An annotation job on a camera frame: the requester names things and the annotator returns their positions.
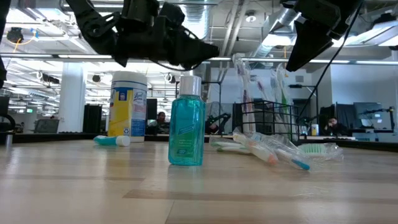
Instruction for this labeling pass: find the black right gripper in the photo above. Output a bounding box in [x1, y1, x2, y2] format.
[281, 0, 363, 73]

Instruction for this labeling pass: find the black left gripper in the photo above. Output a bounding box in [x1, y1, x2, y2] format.
[113, 0, 220, 71]

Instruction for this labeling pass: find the purple toothbrush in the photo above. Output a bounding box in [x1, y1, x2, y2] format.
[254, 75, 272, 105]
[232, 52, 257, 135]

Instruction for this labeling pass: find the teal mouthwash bottle white cap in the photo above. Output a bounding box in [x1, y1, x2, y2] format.
[93, 134, 131, 147]
[167, 75, 206, 167]

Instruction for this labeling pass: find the orange toothbrush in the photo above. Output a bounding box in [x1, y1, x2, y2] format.
[232, 129, 279, 166]

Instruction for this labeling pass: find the person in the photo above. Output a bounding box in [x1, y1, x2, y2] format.
[205, 121, 219, 135]
[323, 116, 349, 136]
[148, 111, 171, 135]

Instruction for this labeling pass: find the Lysol disinfecting wipes canister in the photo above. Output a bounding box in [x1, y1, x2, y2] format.
[107, 70, 149, 143]

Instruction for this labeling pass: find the computer monitor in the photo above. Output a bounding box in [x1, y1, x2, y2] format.
[353, 101, 384, 128]

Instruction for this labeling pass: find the black cabinet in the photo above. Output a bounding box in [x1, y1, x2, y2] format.
[82, 104, 103, 134]

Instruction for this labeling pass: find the white round pillar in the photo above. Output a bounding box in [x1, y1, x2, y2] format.
[58, 63, 87, 134]

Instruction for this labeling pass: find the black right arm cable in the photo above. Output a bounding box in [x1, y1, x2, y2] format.
[297, 2, 364, 123]

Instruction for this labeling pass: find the silver smooth air duct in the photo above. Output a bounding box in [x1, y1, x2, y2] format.
[253, 6, 299, 60]

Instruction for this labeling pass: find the silver corrugated air duct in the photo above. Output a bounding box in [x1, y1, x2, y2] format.
[179, 2, 210, 42]

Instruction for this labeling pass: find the black stand frame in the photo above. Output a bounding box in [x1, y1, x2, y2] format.
[274, 84, 320, 131]

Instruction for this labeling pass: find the black wire basket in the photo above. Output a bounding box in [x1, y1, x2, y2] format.
[232, 100, 301, 142]

